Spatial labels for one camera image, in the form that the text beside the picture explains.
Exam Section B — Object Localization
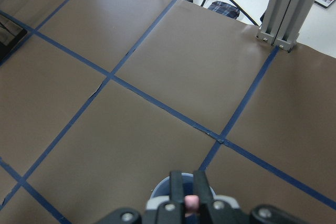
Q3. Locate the black wire mug rack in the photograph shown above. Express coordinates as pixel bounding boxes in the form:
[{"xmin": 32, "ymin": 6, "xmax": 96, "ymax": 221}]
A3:
[{"xmin": 0, "ymin": 14, "xmax": 28, "ymax": 64}]

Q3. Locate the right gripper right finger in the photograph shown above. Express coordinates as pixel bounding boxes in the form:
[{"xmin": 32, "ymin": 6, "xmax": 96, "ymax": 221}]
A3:
[{"xmin": 193, "ymin": 170, "xmax": 240, "ymax": 224}]

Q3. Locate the light blue plastic cup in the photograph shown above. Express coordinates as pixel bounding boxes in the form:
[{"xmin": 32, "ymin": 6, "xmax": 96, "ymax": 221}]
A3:
[{"xmin": 149, "ymin": 171, "xmax": 200, "ymax": 204}]

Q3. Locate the aluminium frame post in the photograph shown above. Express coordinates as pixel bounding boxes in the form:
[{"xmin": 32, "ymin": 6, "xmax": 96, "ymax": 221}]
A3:
[{"xmin": 257, "ymin": 0, "xmax": 314, "ymax": 52}]

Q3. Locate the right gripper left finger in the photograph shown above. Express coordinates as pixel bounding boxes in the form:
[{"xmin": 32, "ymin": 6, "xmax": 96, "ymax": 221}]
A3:
[{"xmin": 145, "ymin": 171, "xmax": 185, "ymax": 223}]

